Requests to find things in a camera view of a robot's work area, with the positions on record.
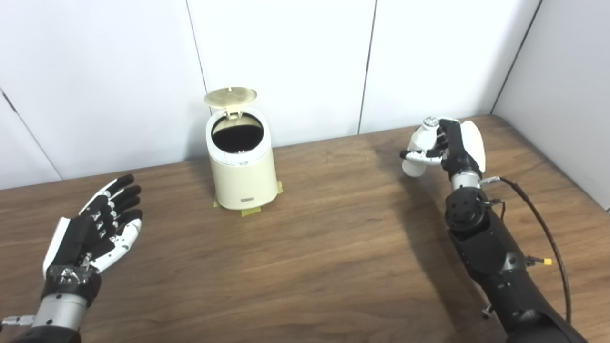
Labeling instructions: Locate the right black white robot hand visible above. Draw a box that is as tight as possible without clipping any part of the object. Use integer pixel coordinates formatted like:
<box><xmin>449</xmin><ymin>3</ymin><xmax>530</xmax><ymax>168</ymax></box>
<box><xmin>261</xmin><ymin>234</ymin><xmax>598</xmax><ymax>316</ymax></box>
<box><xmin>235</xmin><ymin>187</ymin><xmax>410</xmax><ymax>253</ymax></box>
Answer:
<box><xmin>399</xmin><ymin>118</ymin><xmax>487</xmax><ymax>178</ymax></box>

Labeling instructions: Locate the small white plastic bottle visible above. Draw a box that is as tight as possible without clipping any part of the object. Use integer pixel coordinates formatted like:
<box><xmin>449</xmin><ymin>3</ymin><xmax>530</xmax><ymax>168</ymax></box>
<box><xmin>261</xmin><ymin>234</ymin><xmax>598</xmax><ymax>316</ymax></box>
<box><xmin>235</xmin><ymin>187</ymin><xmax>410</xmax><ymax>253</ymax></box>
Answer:
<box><xmin>402</xmin><ymin>116</ymin><xmax>442</xmax><ymax>178</ymax></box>

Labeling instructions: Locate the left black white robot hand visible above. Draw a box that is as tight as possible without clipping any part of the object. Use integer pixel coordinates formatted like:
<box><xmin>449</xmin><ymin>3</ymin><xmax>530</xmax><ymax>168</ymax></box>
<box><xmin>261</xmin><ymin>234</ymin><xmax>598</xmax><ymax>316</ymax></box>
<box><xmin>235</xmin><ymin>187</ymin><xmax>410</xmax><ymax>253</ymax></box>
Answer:
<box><xmin>42</xmin><ymin>174</ymin><xmax>143</xmax><ymax>306</ymax></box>

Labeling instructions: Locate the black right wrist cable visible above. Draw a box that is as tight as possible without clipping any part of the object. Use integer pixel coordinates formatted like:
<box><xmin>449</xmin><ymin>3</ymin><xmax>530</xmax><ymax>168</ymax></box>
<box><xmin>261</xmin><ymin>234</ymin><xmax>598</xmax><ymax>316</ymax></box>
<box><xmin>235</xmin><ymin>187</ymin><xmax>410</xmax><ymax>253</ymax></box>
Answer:
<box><xmin>479</xmin><ymin>176</ymin><xmax>572</xmax><ymax>324</ymax></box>

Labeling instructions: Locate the cream round bin lid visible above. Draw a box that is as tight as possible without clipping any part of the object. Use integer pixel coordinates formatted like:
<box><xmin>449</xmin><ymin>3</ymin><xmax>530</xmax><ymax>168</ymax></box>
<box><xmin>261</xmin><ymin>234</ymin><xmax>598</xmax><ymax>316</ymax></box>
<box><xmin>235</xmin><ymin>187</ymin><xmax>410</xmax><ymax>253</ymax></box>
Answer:
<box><xmin>204</xmin><ymin>87</ymin><xmax>258</xmax><ymax>120</ymax></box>

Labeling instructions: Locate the cream plastic bin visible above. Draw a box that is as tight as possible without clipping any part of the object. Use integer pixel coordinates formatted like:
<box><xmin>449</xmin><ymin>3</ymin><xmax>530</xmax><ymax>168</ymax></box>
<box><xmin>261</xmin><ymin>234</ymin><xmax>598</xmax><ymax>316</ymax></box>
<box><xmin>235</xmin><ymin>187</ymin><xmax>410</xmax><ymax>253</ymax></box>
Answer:
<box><xmin>205</xmin><ymin>108</ymin><xmax>279</xmax><ymax>211</ymax></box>

